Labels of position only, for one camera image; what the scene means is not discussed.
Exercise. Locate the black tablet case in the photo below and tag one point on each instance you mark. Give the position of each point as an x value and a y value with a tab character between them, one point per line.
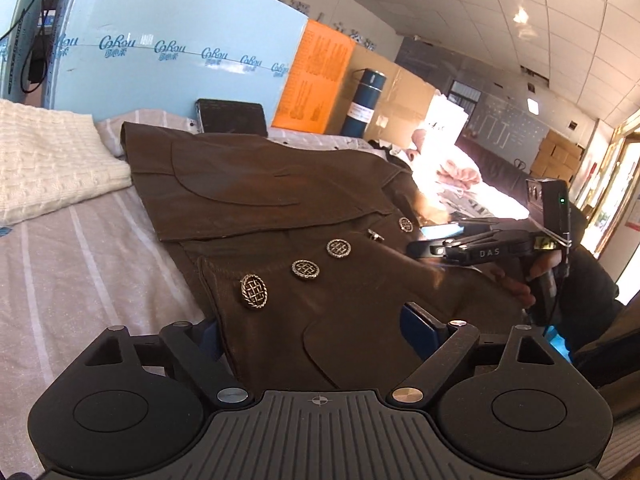
231	117

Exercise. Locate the pile of light clothes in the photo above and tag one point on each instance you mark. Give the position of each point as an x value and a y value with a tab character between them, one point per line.
457	172

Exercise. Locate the brown cardboard sheet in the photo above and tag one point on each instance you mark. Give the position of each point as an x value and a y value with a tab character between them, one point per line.
405	95

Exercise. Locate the orange printed board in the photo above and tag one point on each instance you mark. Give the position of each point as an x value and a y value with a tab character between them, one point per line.
315	80

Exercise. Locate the black power adapter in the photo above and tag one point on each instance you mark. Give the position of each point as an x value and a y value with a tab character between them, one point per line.
35	67

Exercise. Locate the dark blue cylindrical bottle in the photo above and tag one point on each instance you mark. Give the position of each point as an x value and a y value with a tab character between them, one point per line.
363	105

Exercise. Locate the person's right hand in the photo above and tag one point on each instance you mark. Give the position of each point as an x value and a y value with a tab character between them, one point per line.
517	287

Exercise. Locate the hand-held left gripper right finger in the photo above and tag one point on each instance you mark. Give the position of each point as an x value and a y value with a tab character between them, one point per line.
416	330

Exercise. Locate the light blue foam board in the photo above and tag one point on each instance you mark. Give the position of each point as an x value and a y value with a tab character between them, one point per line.
170	45

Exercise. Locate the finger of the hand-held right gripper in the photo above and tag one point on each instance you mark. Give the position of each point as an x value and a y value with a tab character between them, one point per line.
442	231
465	255

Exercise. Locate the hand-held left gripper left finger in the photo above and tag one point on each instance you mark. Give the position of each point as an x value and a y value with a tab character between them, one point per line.
211	341

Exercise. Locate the white paper bag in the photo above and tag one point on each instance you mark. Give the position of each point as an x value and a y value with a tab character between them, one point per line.
445	122

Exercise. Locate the stack of cardboard boxes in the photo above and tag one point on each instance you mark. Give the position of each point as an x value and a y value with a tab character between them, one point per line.
557	157

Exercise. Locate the brown jacket with metal buttons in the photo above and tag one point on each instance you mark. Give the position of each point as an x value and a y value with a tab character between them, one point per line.
310	240

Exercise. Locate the white knitted blanket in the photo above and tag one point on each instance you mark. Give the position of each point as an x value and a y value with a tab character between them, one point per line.
50	160

